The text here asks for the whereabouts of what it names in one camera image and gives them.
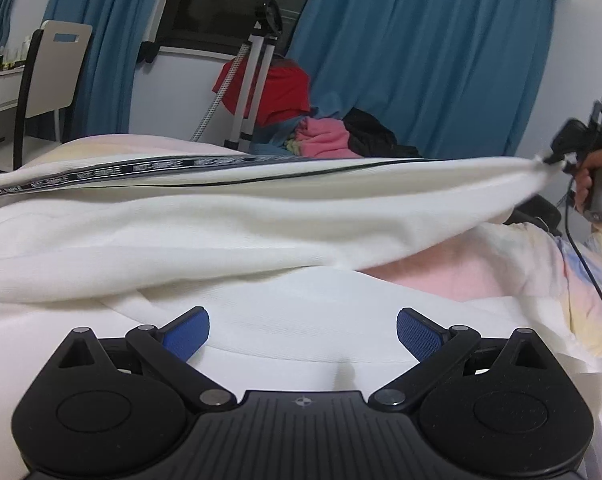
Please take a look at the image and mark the white zip-up garment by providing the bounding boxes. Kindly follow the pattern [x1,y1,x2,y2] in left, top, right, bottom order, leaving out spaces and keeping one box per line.
[0,155,555,479]

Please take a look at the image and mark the pastel pink bed sheet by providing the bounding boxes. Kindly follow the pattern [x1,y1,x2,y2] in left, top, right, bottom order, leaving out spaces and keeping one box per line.
[24,134,602,479]

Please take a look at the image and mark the blue curtain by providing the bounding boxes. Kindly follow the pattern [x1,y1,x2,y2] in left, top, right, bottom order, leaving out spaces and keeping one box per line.
[0,0,558,158]

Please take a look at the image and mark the black garment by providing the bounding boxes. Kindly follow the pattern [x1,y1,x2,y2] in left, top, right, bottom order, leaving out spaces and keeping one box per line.
[342,108,421,158]

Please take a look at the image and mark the pink garment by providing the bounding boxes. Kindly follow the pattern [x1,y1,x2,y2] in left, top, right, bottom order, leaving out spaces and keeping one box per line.
[292,117,357,159]

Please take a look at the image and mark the red garment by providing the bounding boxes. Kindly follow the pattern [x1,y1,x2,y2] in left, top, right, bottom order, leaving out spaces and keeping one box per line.
[212,56,311,127]

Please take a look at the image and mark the white chair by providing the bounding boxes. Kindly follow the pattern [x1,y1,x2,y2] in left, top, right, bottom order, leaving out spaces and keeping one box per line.
[13,20,93,170]

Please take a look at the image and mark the white desk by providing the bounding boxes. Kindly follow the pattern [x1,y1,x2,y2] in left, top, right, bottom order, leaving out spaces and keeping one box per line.
[0,66,64,172]

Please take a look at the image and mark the silver tripod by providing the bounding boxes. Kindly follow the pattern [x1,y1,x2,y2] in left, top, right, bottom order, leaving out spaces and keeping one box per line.
[190,0,284,151]

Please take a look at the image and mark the dark window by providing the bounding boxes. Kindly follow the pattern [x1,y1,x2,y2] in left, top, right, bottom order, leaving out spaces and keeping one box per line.
[136,0,307,64]

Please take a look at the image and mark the black cable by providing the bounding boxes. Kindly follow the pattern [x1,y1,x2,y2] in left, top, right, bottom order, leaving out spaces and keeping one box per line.
[560,194,602,344]

